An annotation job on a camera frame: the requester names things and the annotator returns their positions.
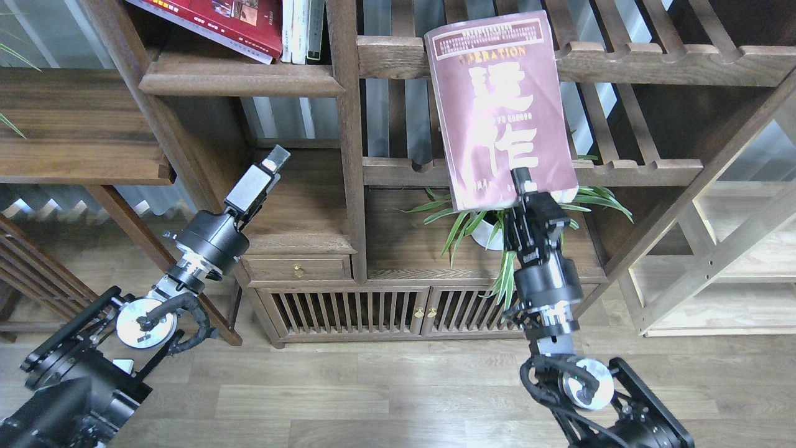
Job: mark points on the white upright book middle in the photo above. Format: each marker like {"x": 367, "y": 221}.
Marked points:
{"x": 299, "y": 32}

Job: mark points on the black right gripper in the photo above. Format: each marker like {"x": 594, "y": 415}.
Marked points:
{"x": 532, "y": 230}

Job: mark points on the right slatted cabinet door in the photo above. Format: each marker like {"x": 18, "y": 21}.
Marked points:
{"x": 465, "y": 312}

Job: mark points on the maroon book with white characters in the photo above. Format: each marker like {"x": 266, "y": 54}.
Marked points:
{"x": 498, "y": 96}

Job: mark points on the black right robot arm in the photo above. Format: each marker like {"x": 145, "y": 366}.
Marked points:
{"x": 595, "y": 404}

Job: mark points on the dark wooden bookshelf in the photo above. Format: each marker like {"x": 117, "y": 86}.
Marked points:
{"x": 667, "y": 115}

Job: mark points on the left slatted cabinet door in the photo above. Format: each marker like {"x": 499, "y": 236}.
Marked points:
{"x": 336, "y": 314}

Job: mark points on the dark slatted wooden rack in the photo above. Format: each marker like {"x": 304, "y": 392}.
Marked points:
{"x": 29, "y": 272}

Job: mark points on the white upright book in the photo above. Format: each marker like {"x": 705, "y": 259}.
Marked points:
{"x": 299, "y": 32}
{"x": 288, "y": 8}

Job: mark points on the white plant pot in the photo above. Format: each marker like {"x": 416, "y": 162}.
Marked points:
{"x": 488, "y": 232}

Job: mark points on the white base post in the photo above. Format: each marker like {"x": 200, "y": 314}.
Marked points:
{"x": 127, "y": 365}

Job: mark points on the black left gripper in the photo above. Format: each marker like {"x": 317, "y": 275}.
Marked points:
{"x": 212, "y": 244}

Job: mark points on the dark upright book right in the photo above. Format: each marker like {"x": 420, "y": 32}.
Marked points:
{"x": 318, "y": 46}

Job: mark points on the white paperback book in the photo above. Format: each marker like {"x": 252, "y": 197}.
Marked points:
{"x": 205, "y": 34}

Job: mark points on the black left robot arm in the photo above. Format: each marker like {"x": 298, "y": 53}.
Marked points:
{"x": 88, "y": 379}

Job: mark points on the white upright book left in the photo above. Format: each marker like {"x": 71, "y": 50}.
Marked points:
{"x": 288, "y": 8}

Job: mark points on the slatted cabinet door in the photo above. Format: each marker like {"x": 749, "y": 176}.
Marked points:
{"x": 465, "y": 312}
{"x": 336, "y": 314}

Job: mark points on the light wooden shelf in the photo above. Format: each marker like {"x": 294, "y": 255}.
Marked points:
{"x": 738, "y": 278}

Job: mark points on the green spider plant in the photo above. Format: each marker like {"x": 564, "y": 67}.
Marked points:
{"x": 441, "y": 206}

